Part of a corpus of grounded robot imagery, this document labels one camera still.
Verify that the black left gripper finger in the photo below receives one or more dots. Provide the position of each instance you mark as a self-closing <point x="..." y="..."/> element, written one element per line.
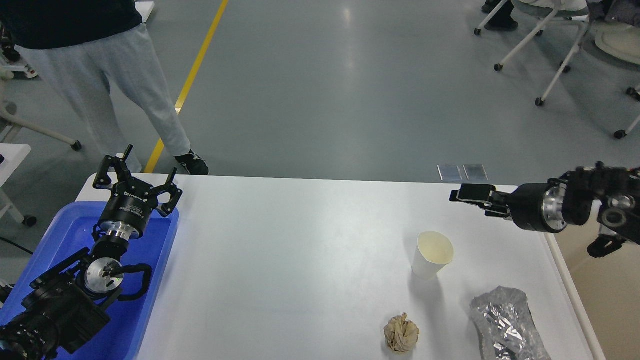
<point x="113" y="173"/>
<point x="169" y="187"/>

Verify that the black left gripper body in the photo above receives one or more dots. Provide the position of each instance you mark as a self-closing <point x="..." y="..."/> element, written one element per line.
<point x="128" y="207"/>

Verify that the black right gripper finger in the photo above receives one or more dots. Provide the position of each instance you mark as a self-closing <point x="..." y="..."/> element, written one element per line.
<point x="480" y="195"/>
<point x="497" y="211"/>

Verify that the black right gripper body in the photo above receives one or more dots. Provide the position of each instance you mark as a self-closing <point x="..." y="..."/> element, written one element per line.
<point x="538" y="207"/>

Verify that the white paper cup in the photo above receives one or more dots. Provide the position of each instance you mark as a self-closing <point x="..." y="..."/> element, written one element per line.
<point x="433" y="252"/>

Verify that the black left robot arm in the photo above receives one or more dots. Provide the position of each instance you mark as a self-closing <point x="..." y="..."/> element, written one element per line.
<point x="68" y="304"/>

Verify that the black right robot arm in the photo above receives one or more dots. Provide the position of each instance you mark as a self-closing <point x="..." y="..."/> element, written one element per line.
<point x="617" y="190"/>

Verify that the right metal floor plate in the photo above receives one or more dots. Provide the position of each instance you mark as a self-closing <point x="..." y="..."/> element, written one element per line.
<point x="475" y="172"/>

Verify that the metal floor plate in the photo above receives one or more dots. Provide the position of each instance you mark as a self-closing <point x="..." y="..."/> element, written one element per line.
<point x="450" y="173"/>
<point x="475" y="172"/>

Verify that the left metal floor plate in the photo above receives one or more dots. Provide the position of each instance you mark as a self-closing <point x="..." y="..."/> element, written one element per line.
<point x="450" y="173"/>

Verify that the white side table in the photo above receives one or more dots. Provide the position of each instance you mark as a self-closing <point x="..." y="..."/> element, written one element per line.
<point x="13" y="155"/>

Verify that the beige plastic bin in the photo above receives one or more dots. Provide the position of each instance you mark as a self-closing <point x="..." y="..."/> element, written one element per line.
<point x="604" y="292"/>

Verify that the crumpled silver foil bag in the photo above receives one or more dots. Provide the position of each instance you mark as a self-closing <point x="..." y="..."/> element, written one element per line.
<point x="505" y="325"/>

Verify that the person in grey trousers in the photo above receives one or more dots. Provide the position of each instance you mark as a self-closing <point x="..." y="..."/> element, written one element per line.
<point x="81" y="47"/>

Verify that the crumpled brown paper ball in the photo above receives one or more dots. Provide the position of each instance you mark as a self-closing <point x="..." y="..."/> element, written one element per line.
<point x="401" y="334"/>

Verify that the white floor board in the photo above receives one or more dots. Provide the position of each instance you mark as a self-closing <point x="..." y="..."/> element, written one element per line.
<point x="145" y="9"/>

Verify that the white wheeled office chair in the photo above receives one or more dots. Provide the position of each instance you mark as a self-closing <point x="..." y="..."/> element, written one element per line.
<point x="548" y="13"/>

